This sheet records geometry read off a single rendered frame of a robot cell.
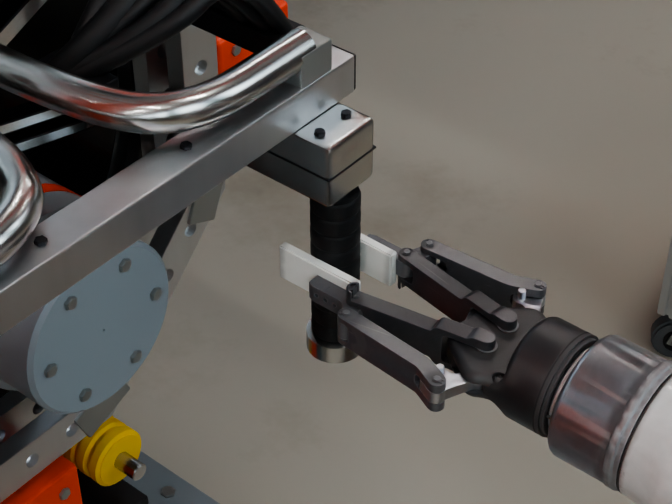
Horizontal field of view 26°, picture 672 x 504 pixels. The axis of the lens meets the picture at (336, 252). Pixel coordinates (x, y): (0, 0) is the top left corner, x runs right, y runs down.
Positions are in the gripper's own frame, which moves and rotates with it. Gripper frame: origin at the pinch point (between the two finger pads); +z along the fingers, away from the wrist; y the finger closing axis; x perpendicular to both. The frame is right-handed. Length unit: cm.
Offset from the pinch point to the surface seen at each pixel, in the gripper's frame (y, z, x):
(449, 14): 149, 93, -83
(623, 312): 94, 20, -83
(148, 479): 19, 47, -75
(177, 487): 21, 43, -75
